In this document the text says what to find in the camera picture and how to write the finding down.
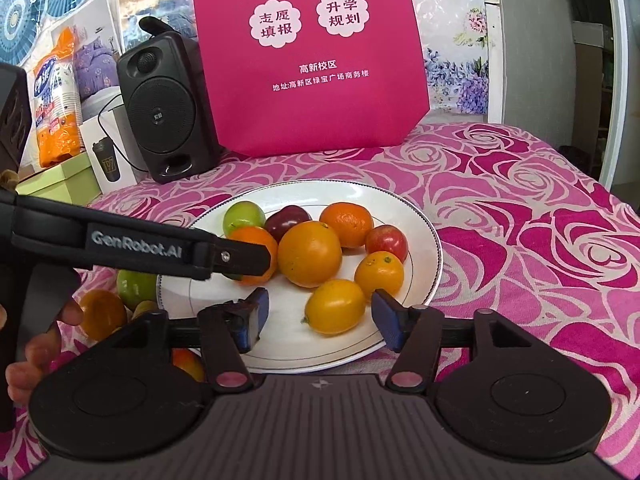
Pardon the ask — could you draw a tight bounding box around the black speaker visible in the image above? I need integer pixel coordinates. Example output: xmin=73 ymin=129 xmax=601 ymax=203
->
xmin=116 ymin=31 xmax=223 ymax=184

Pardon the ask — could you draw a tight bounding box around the dark red plum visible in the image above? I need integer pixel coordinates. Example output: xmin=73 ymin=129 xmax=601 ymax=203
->
xmin=264 ymin=205 xmax=312 ymax=243

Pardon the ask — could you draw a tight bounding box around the dark orange tangerine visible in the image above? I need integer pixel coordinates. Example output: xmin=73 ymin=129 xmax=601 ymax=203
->
xmin=319 ymin=201 xmax=375 ymax=250

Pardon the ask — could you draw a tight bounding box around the light green box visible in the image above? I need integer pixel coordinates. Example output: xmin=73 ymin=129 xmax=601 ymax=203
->
xmin=15 ymin=151 xmax=103 ymax=206

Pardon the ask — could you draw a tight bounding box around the blue bedding wall poster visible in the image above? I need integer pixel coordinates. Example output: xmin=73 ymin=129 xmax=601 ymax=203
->
xmin=116 ymin=0 xmax=198 ymax=53

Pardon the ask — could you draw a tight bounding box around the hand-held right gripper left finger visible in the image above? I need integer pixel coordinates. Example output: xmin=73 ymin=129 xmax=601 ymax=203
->
xmin=105 ymin=287 xmax=270 ymax=395

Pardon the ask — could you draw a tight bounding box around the pink printed bag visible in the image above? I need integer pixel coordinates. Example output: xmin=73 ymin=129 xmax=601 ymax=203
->
xmin=189 ymin=0 xmax=432 ymax=157

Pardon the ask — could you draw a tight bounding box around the small red apple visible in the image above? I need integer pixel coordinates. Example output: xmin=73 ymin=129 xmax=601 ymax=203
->
xmin=365 ymin=225 xmax=409 ymax=264

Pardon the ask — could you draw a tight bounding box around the pink rose tablecloth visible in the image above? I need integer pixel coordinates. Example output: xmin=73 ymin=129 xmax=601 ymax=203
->
xmin=0 ymin=121 xmax=640 ymax=480

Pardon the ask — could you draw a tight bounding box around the white round plate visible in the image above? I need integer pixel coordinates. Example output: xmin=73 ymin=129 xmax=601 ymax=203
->
xmin=156 ymin=180 xmax=444 ymax=373

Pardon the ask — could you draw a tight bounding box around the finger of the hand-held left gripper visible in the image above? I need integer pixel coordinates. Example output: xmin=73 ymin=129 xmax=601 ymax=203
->
xmin=210 ymin=237 xmax=272 ymax=277

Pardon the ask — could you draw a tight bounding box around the person's left hand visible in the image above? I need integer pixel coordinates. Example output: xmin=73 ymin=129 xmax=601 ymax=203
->
xmin=5 ymin=299 xmax=84 ymax=405

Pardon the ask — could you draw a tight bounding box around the reddish brown plum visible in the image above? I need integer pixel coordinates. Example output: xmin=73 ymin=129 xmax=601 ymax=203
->
xmin=172 ymin=349 xmax=207 ymax=383

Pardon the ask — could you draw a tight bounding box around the black cable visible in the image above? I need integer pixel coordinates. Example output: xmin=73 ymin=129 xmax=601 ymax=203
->
xmin=97 ymin=105 xmax=151 ymax=173

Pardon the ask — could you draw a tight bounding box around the orange packet of paper cups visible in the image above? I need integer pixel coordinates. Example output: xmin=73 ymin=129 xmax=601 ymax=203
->
xmin=32 ymin=27 xmax=83 ymax=168

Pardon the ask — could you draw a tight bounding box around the small yellow green plum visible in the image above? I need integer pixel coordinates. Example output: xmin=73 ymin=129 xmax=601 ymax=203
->
xmin=131 ymin=300 xmax=162 ymax=322

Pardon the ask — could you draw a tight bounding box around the white door frame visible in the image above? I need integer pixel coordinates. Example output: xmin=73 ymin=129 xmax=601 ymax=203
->
xmin=597 ymin=0 xmax=640 ymax=191

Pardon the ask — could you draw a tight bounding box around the white box with cup print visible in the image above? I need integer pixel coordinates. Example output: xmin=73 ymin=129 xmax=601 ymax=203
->
xmin=79 ymin=107 xmax=151 ymax=196

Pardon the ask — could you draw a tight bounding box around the large orange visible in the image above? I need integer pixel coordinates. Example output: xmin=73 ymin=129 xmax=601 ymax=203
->
xmin=277 ymin=220 xmax=344 ymax=288

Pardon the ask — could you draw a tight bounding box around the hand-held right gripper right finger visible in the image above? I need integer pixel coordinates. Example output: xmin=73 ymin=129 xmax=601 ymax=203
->
xmin=371 ymin=288 xmax=533 ymax=393

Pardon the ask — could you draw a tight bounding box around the black microphone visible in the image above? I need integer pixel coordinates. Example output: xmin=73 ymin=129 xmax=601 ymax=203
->
xmin=139 ymin=16 xmax=173 ymax=40

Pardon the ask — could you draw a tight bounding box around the purple bedding wall poster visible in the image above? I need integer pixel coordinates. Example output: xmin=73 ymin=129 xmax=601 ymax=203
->
xmin=75 ymin=0 xmax=123 ymax=121

